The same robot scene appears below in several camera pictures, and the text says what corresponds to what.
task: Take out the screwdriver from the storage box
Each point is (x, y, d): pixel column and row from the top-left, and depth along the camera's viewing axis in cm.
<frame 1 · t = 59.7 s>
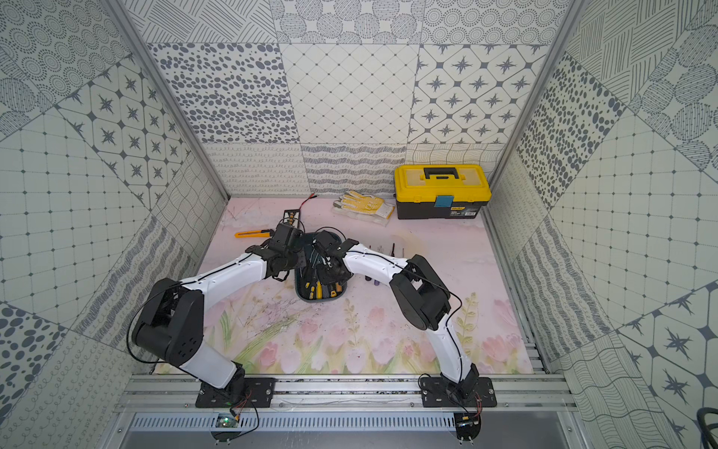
left hand: (299, 251, 93), fingers closed
right hand: (329, 279, 93), fingers closed
teal plastic storage box: (308, 286, 92), point 5 cm above the table
yellow black toolbox: (440, 191, 103), point 18 cm above the table
yellow white work gloves: (353, 205, 121), on the table

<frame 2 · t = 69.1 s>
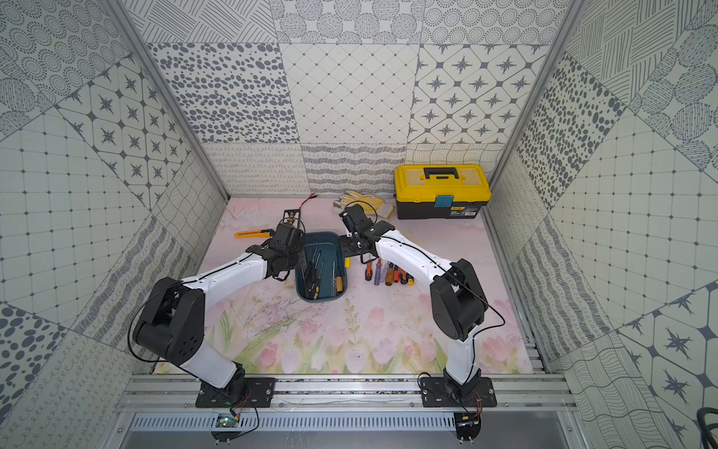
left hand: (299, 251, 93), fingers closed
right hand: (350, 248, 89), fingers closed
the named things where they were.

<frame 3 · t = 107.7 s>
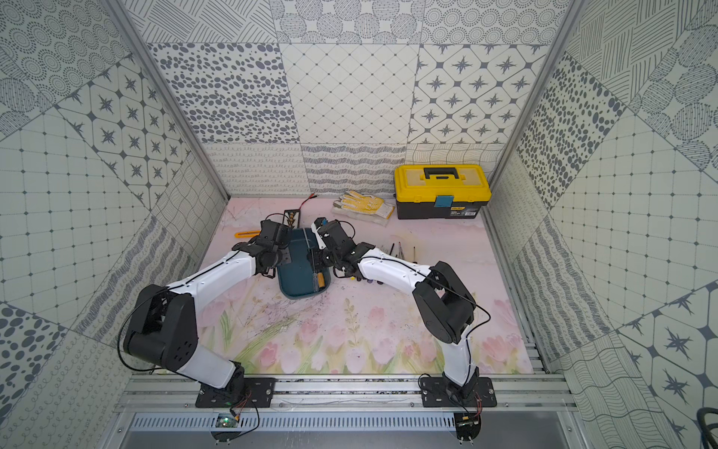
left hand: (278, 250, 91), fingers closed
right hand: (311, 258, 87), fingers closed
teal plastic storage box: (300, 279, 96), point 3 cm above the table
the other named things where they were.

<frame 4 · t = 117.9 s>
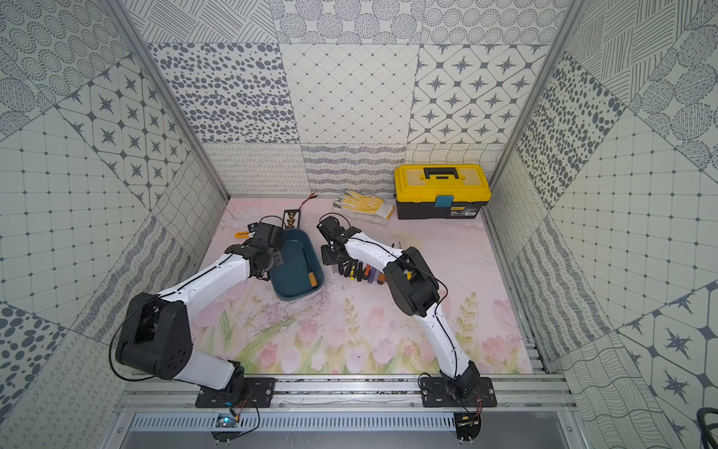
left hand: (267, 253, 90), fingers closed
right hand: (334, 258, 100), fingers closed
the named things where they were.

